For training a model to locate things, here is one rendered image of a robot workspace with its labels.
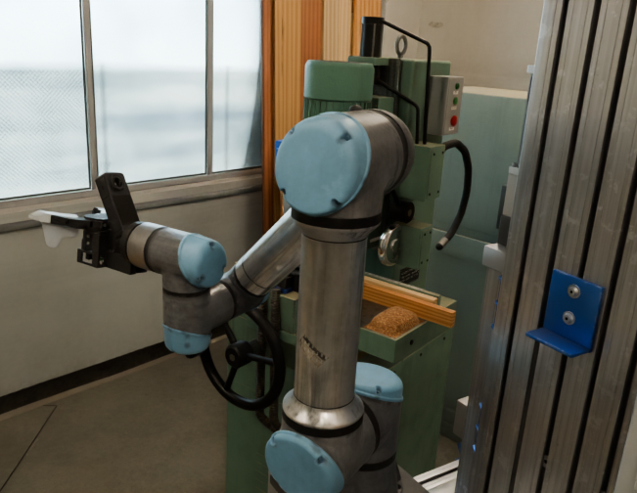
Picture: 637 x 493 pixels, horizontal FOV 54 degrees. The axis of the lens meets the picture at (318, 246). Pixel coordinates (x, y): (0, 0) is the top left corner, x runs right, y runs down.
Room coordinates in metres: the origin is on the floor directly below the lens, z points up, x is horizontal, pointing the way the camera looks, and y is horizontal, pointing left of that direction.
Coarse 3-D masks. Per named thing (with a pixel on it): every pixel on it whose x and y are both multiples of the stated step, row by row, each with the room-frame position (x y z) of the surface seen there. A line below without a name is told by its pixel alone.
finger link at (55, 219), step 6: (54, 216) 1.00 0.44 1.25; (60, 216) 0.99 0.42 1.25; (66, 216) 1.00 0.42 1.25; (54, 222) 1.00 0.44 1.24; (60, 222) 1.00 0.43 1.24; (66, 222) 0.99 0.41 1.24; (72, 222) 0.98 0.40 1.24; (78, 222) 0.98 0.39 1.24; (84, 222) 0.99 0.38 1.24; (90, 222) 0.99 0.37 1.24; (78, 228) 0.98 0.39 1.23; (84, 228) 0.99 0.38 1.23
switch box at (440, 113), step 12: (432, 84) 1.80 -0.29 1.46; (444, 84) 1.78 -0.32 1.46; (432, 96) 1.80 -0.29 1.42; (444, 96) 1.78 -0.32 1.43; (456, 96) 1.82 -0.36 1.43; (432, 108) 1.80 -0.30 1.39; (444, 108) 1.77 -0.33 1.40; (456, 108) 1.82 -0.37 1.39; (432, 120) 1.79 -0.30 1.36; (444, 120) 1.78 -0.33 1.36; (432, 132) 1.79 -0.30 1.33; (444, 132) 1.78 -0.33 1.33; (456, 132) 1.84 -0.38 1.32
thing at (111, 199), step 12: (96, 180) 1.02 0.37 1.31; (108, 180) 1.01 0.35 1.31; (120, 180) 1.03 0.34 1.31; (108, 192) 1.00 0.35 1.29; (120, 192) 1.02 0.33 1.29; (108, 204) 1.00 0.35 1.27; (120, 204) 1.00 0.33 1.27; (132, 204) 1.02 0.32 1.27; (108, 216) 0.99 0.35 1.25; (120, 216) 0.99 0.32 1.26; (132, 216) 1.01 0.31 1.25; (120, 228) 0.98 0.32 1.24
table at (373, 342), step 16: (368, 304) 1.53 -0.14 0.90; (368, 320) 1.43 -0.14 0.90; (288, 336) 1.40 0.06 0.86; (368, 336) 1.37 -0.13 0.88; (384, 336) 1.35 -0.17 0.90; (400, 336) 1.35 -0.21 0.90; (416, 336) 1.41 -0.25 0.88; (432, 336) 1.48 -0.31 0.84; (368, 352) 1.37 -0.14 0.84; (384, 352) 1.35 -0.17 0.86; (400, 352) 1.35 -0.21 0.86
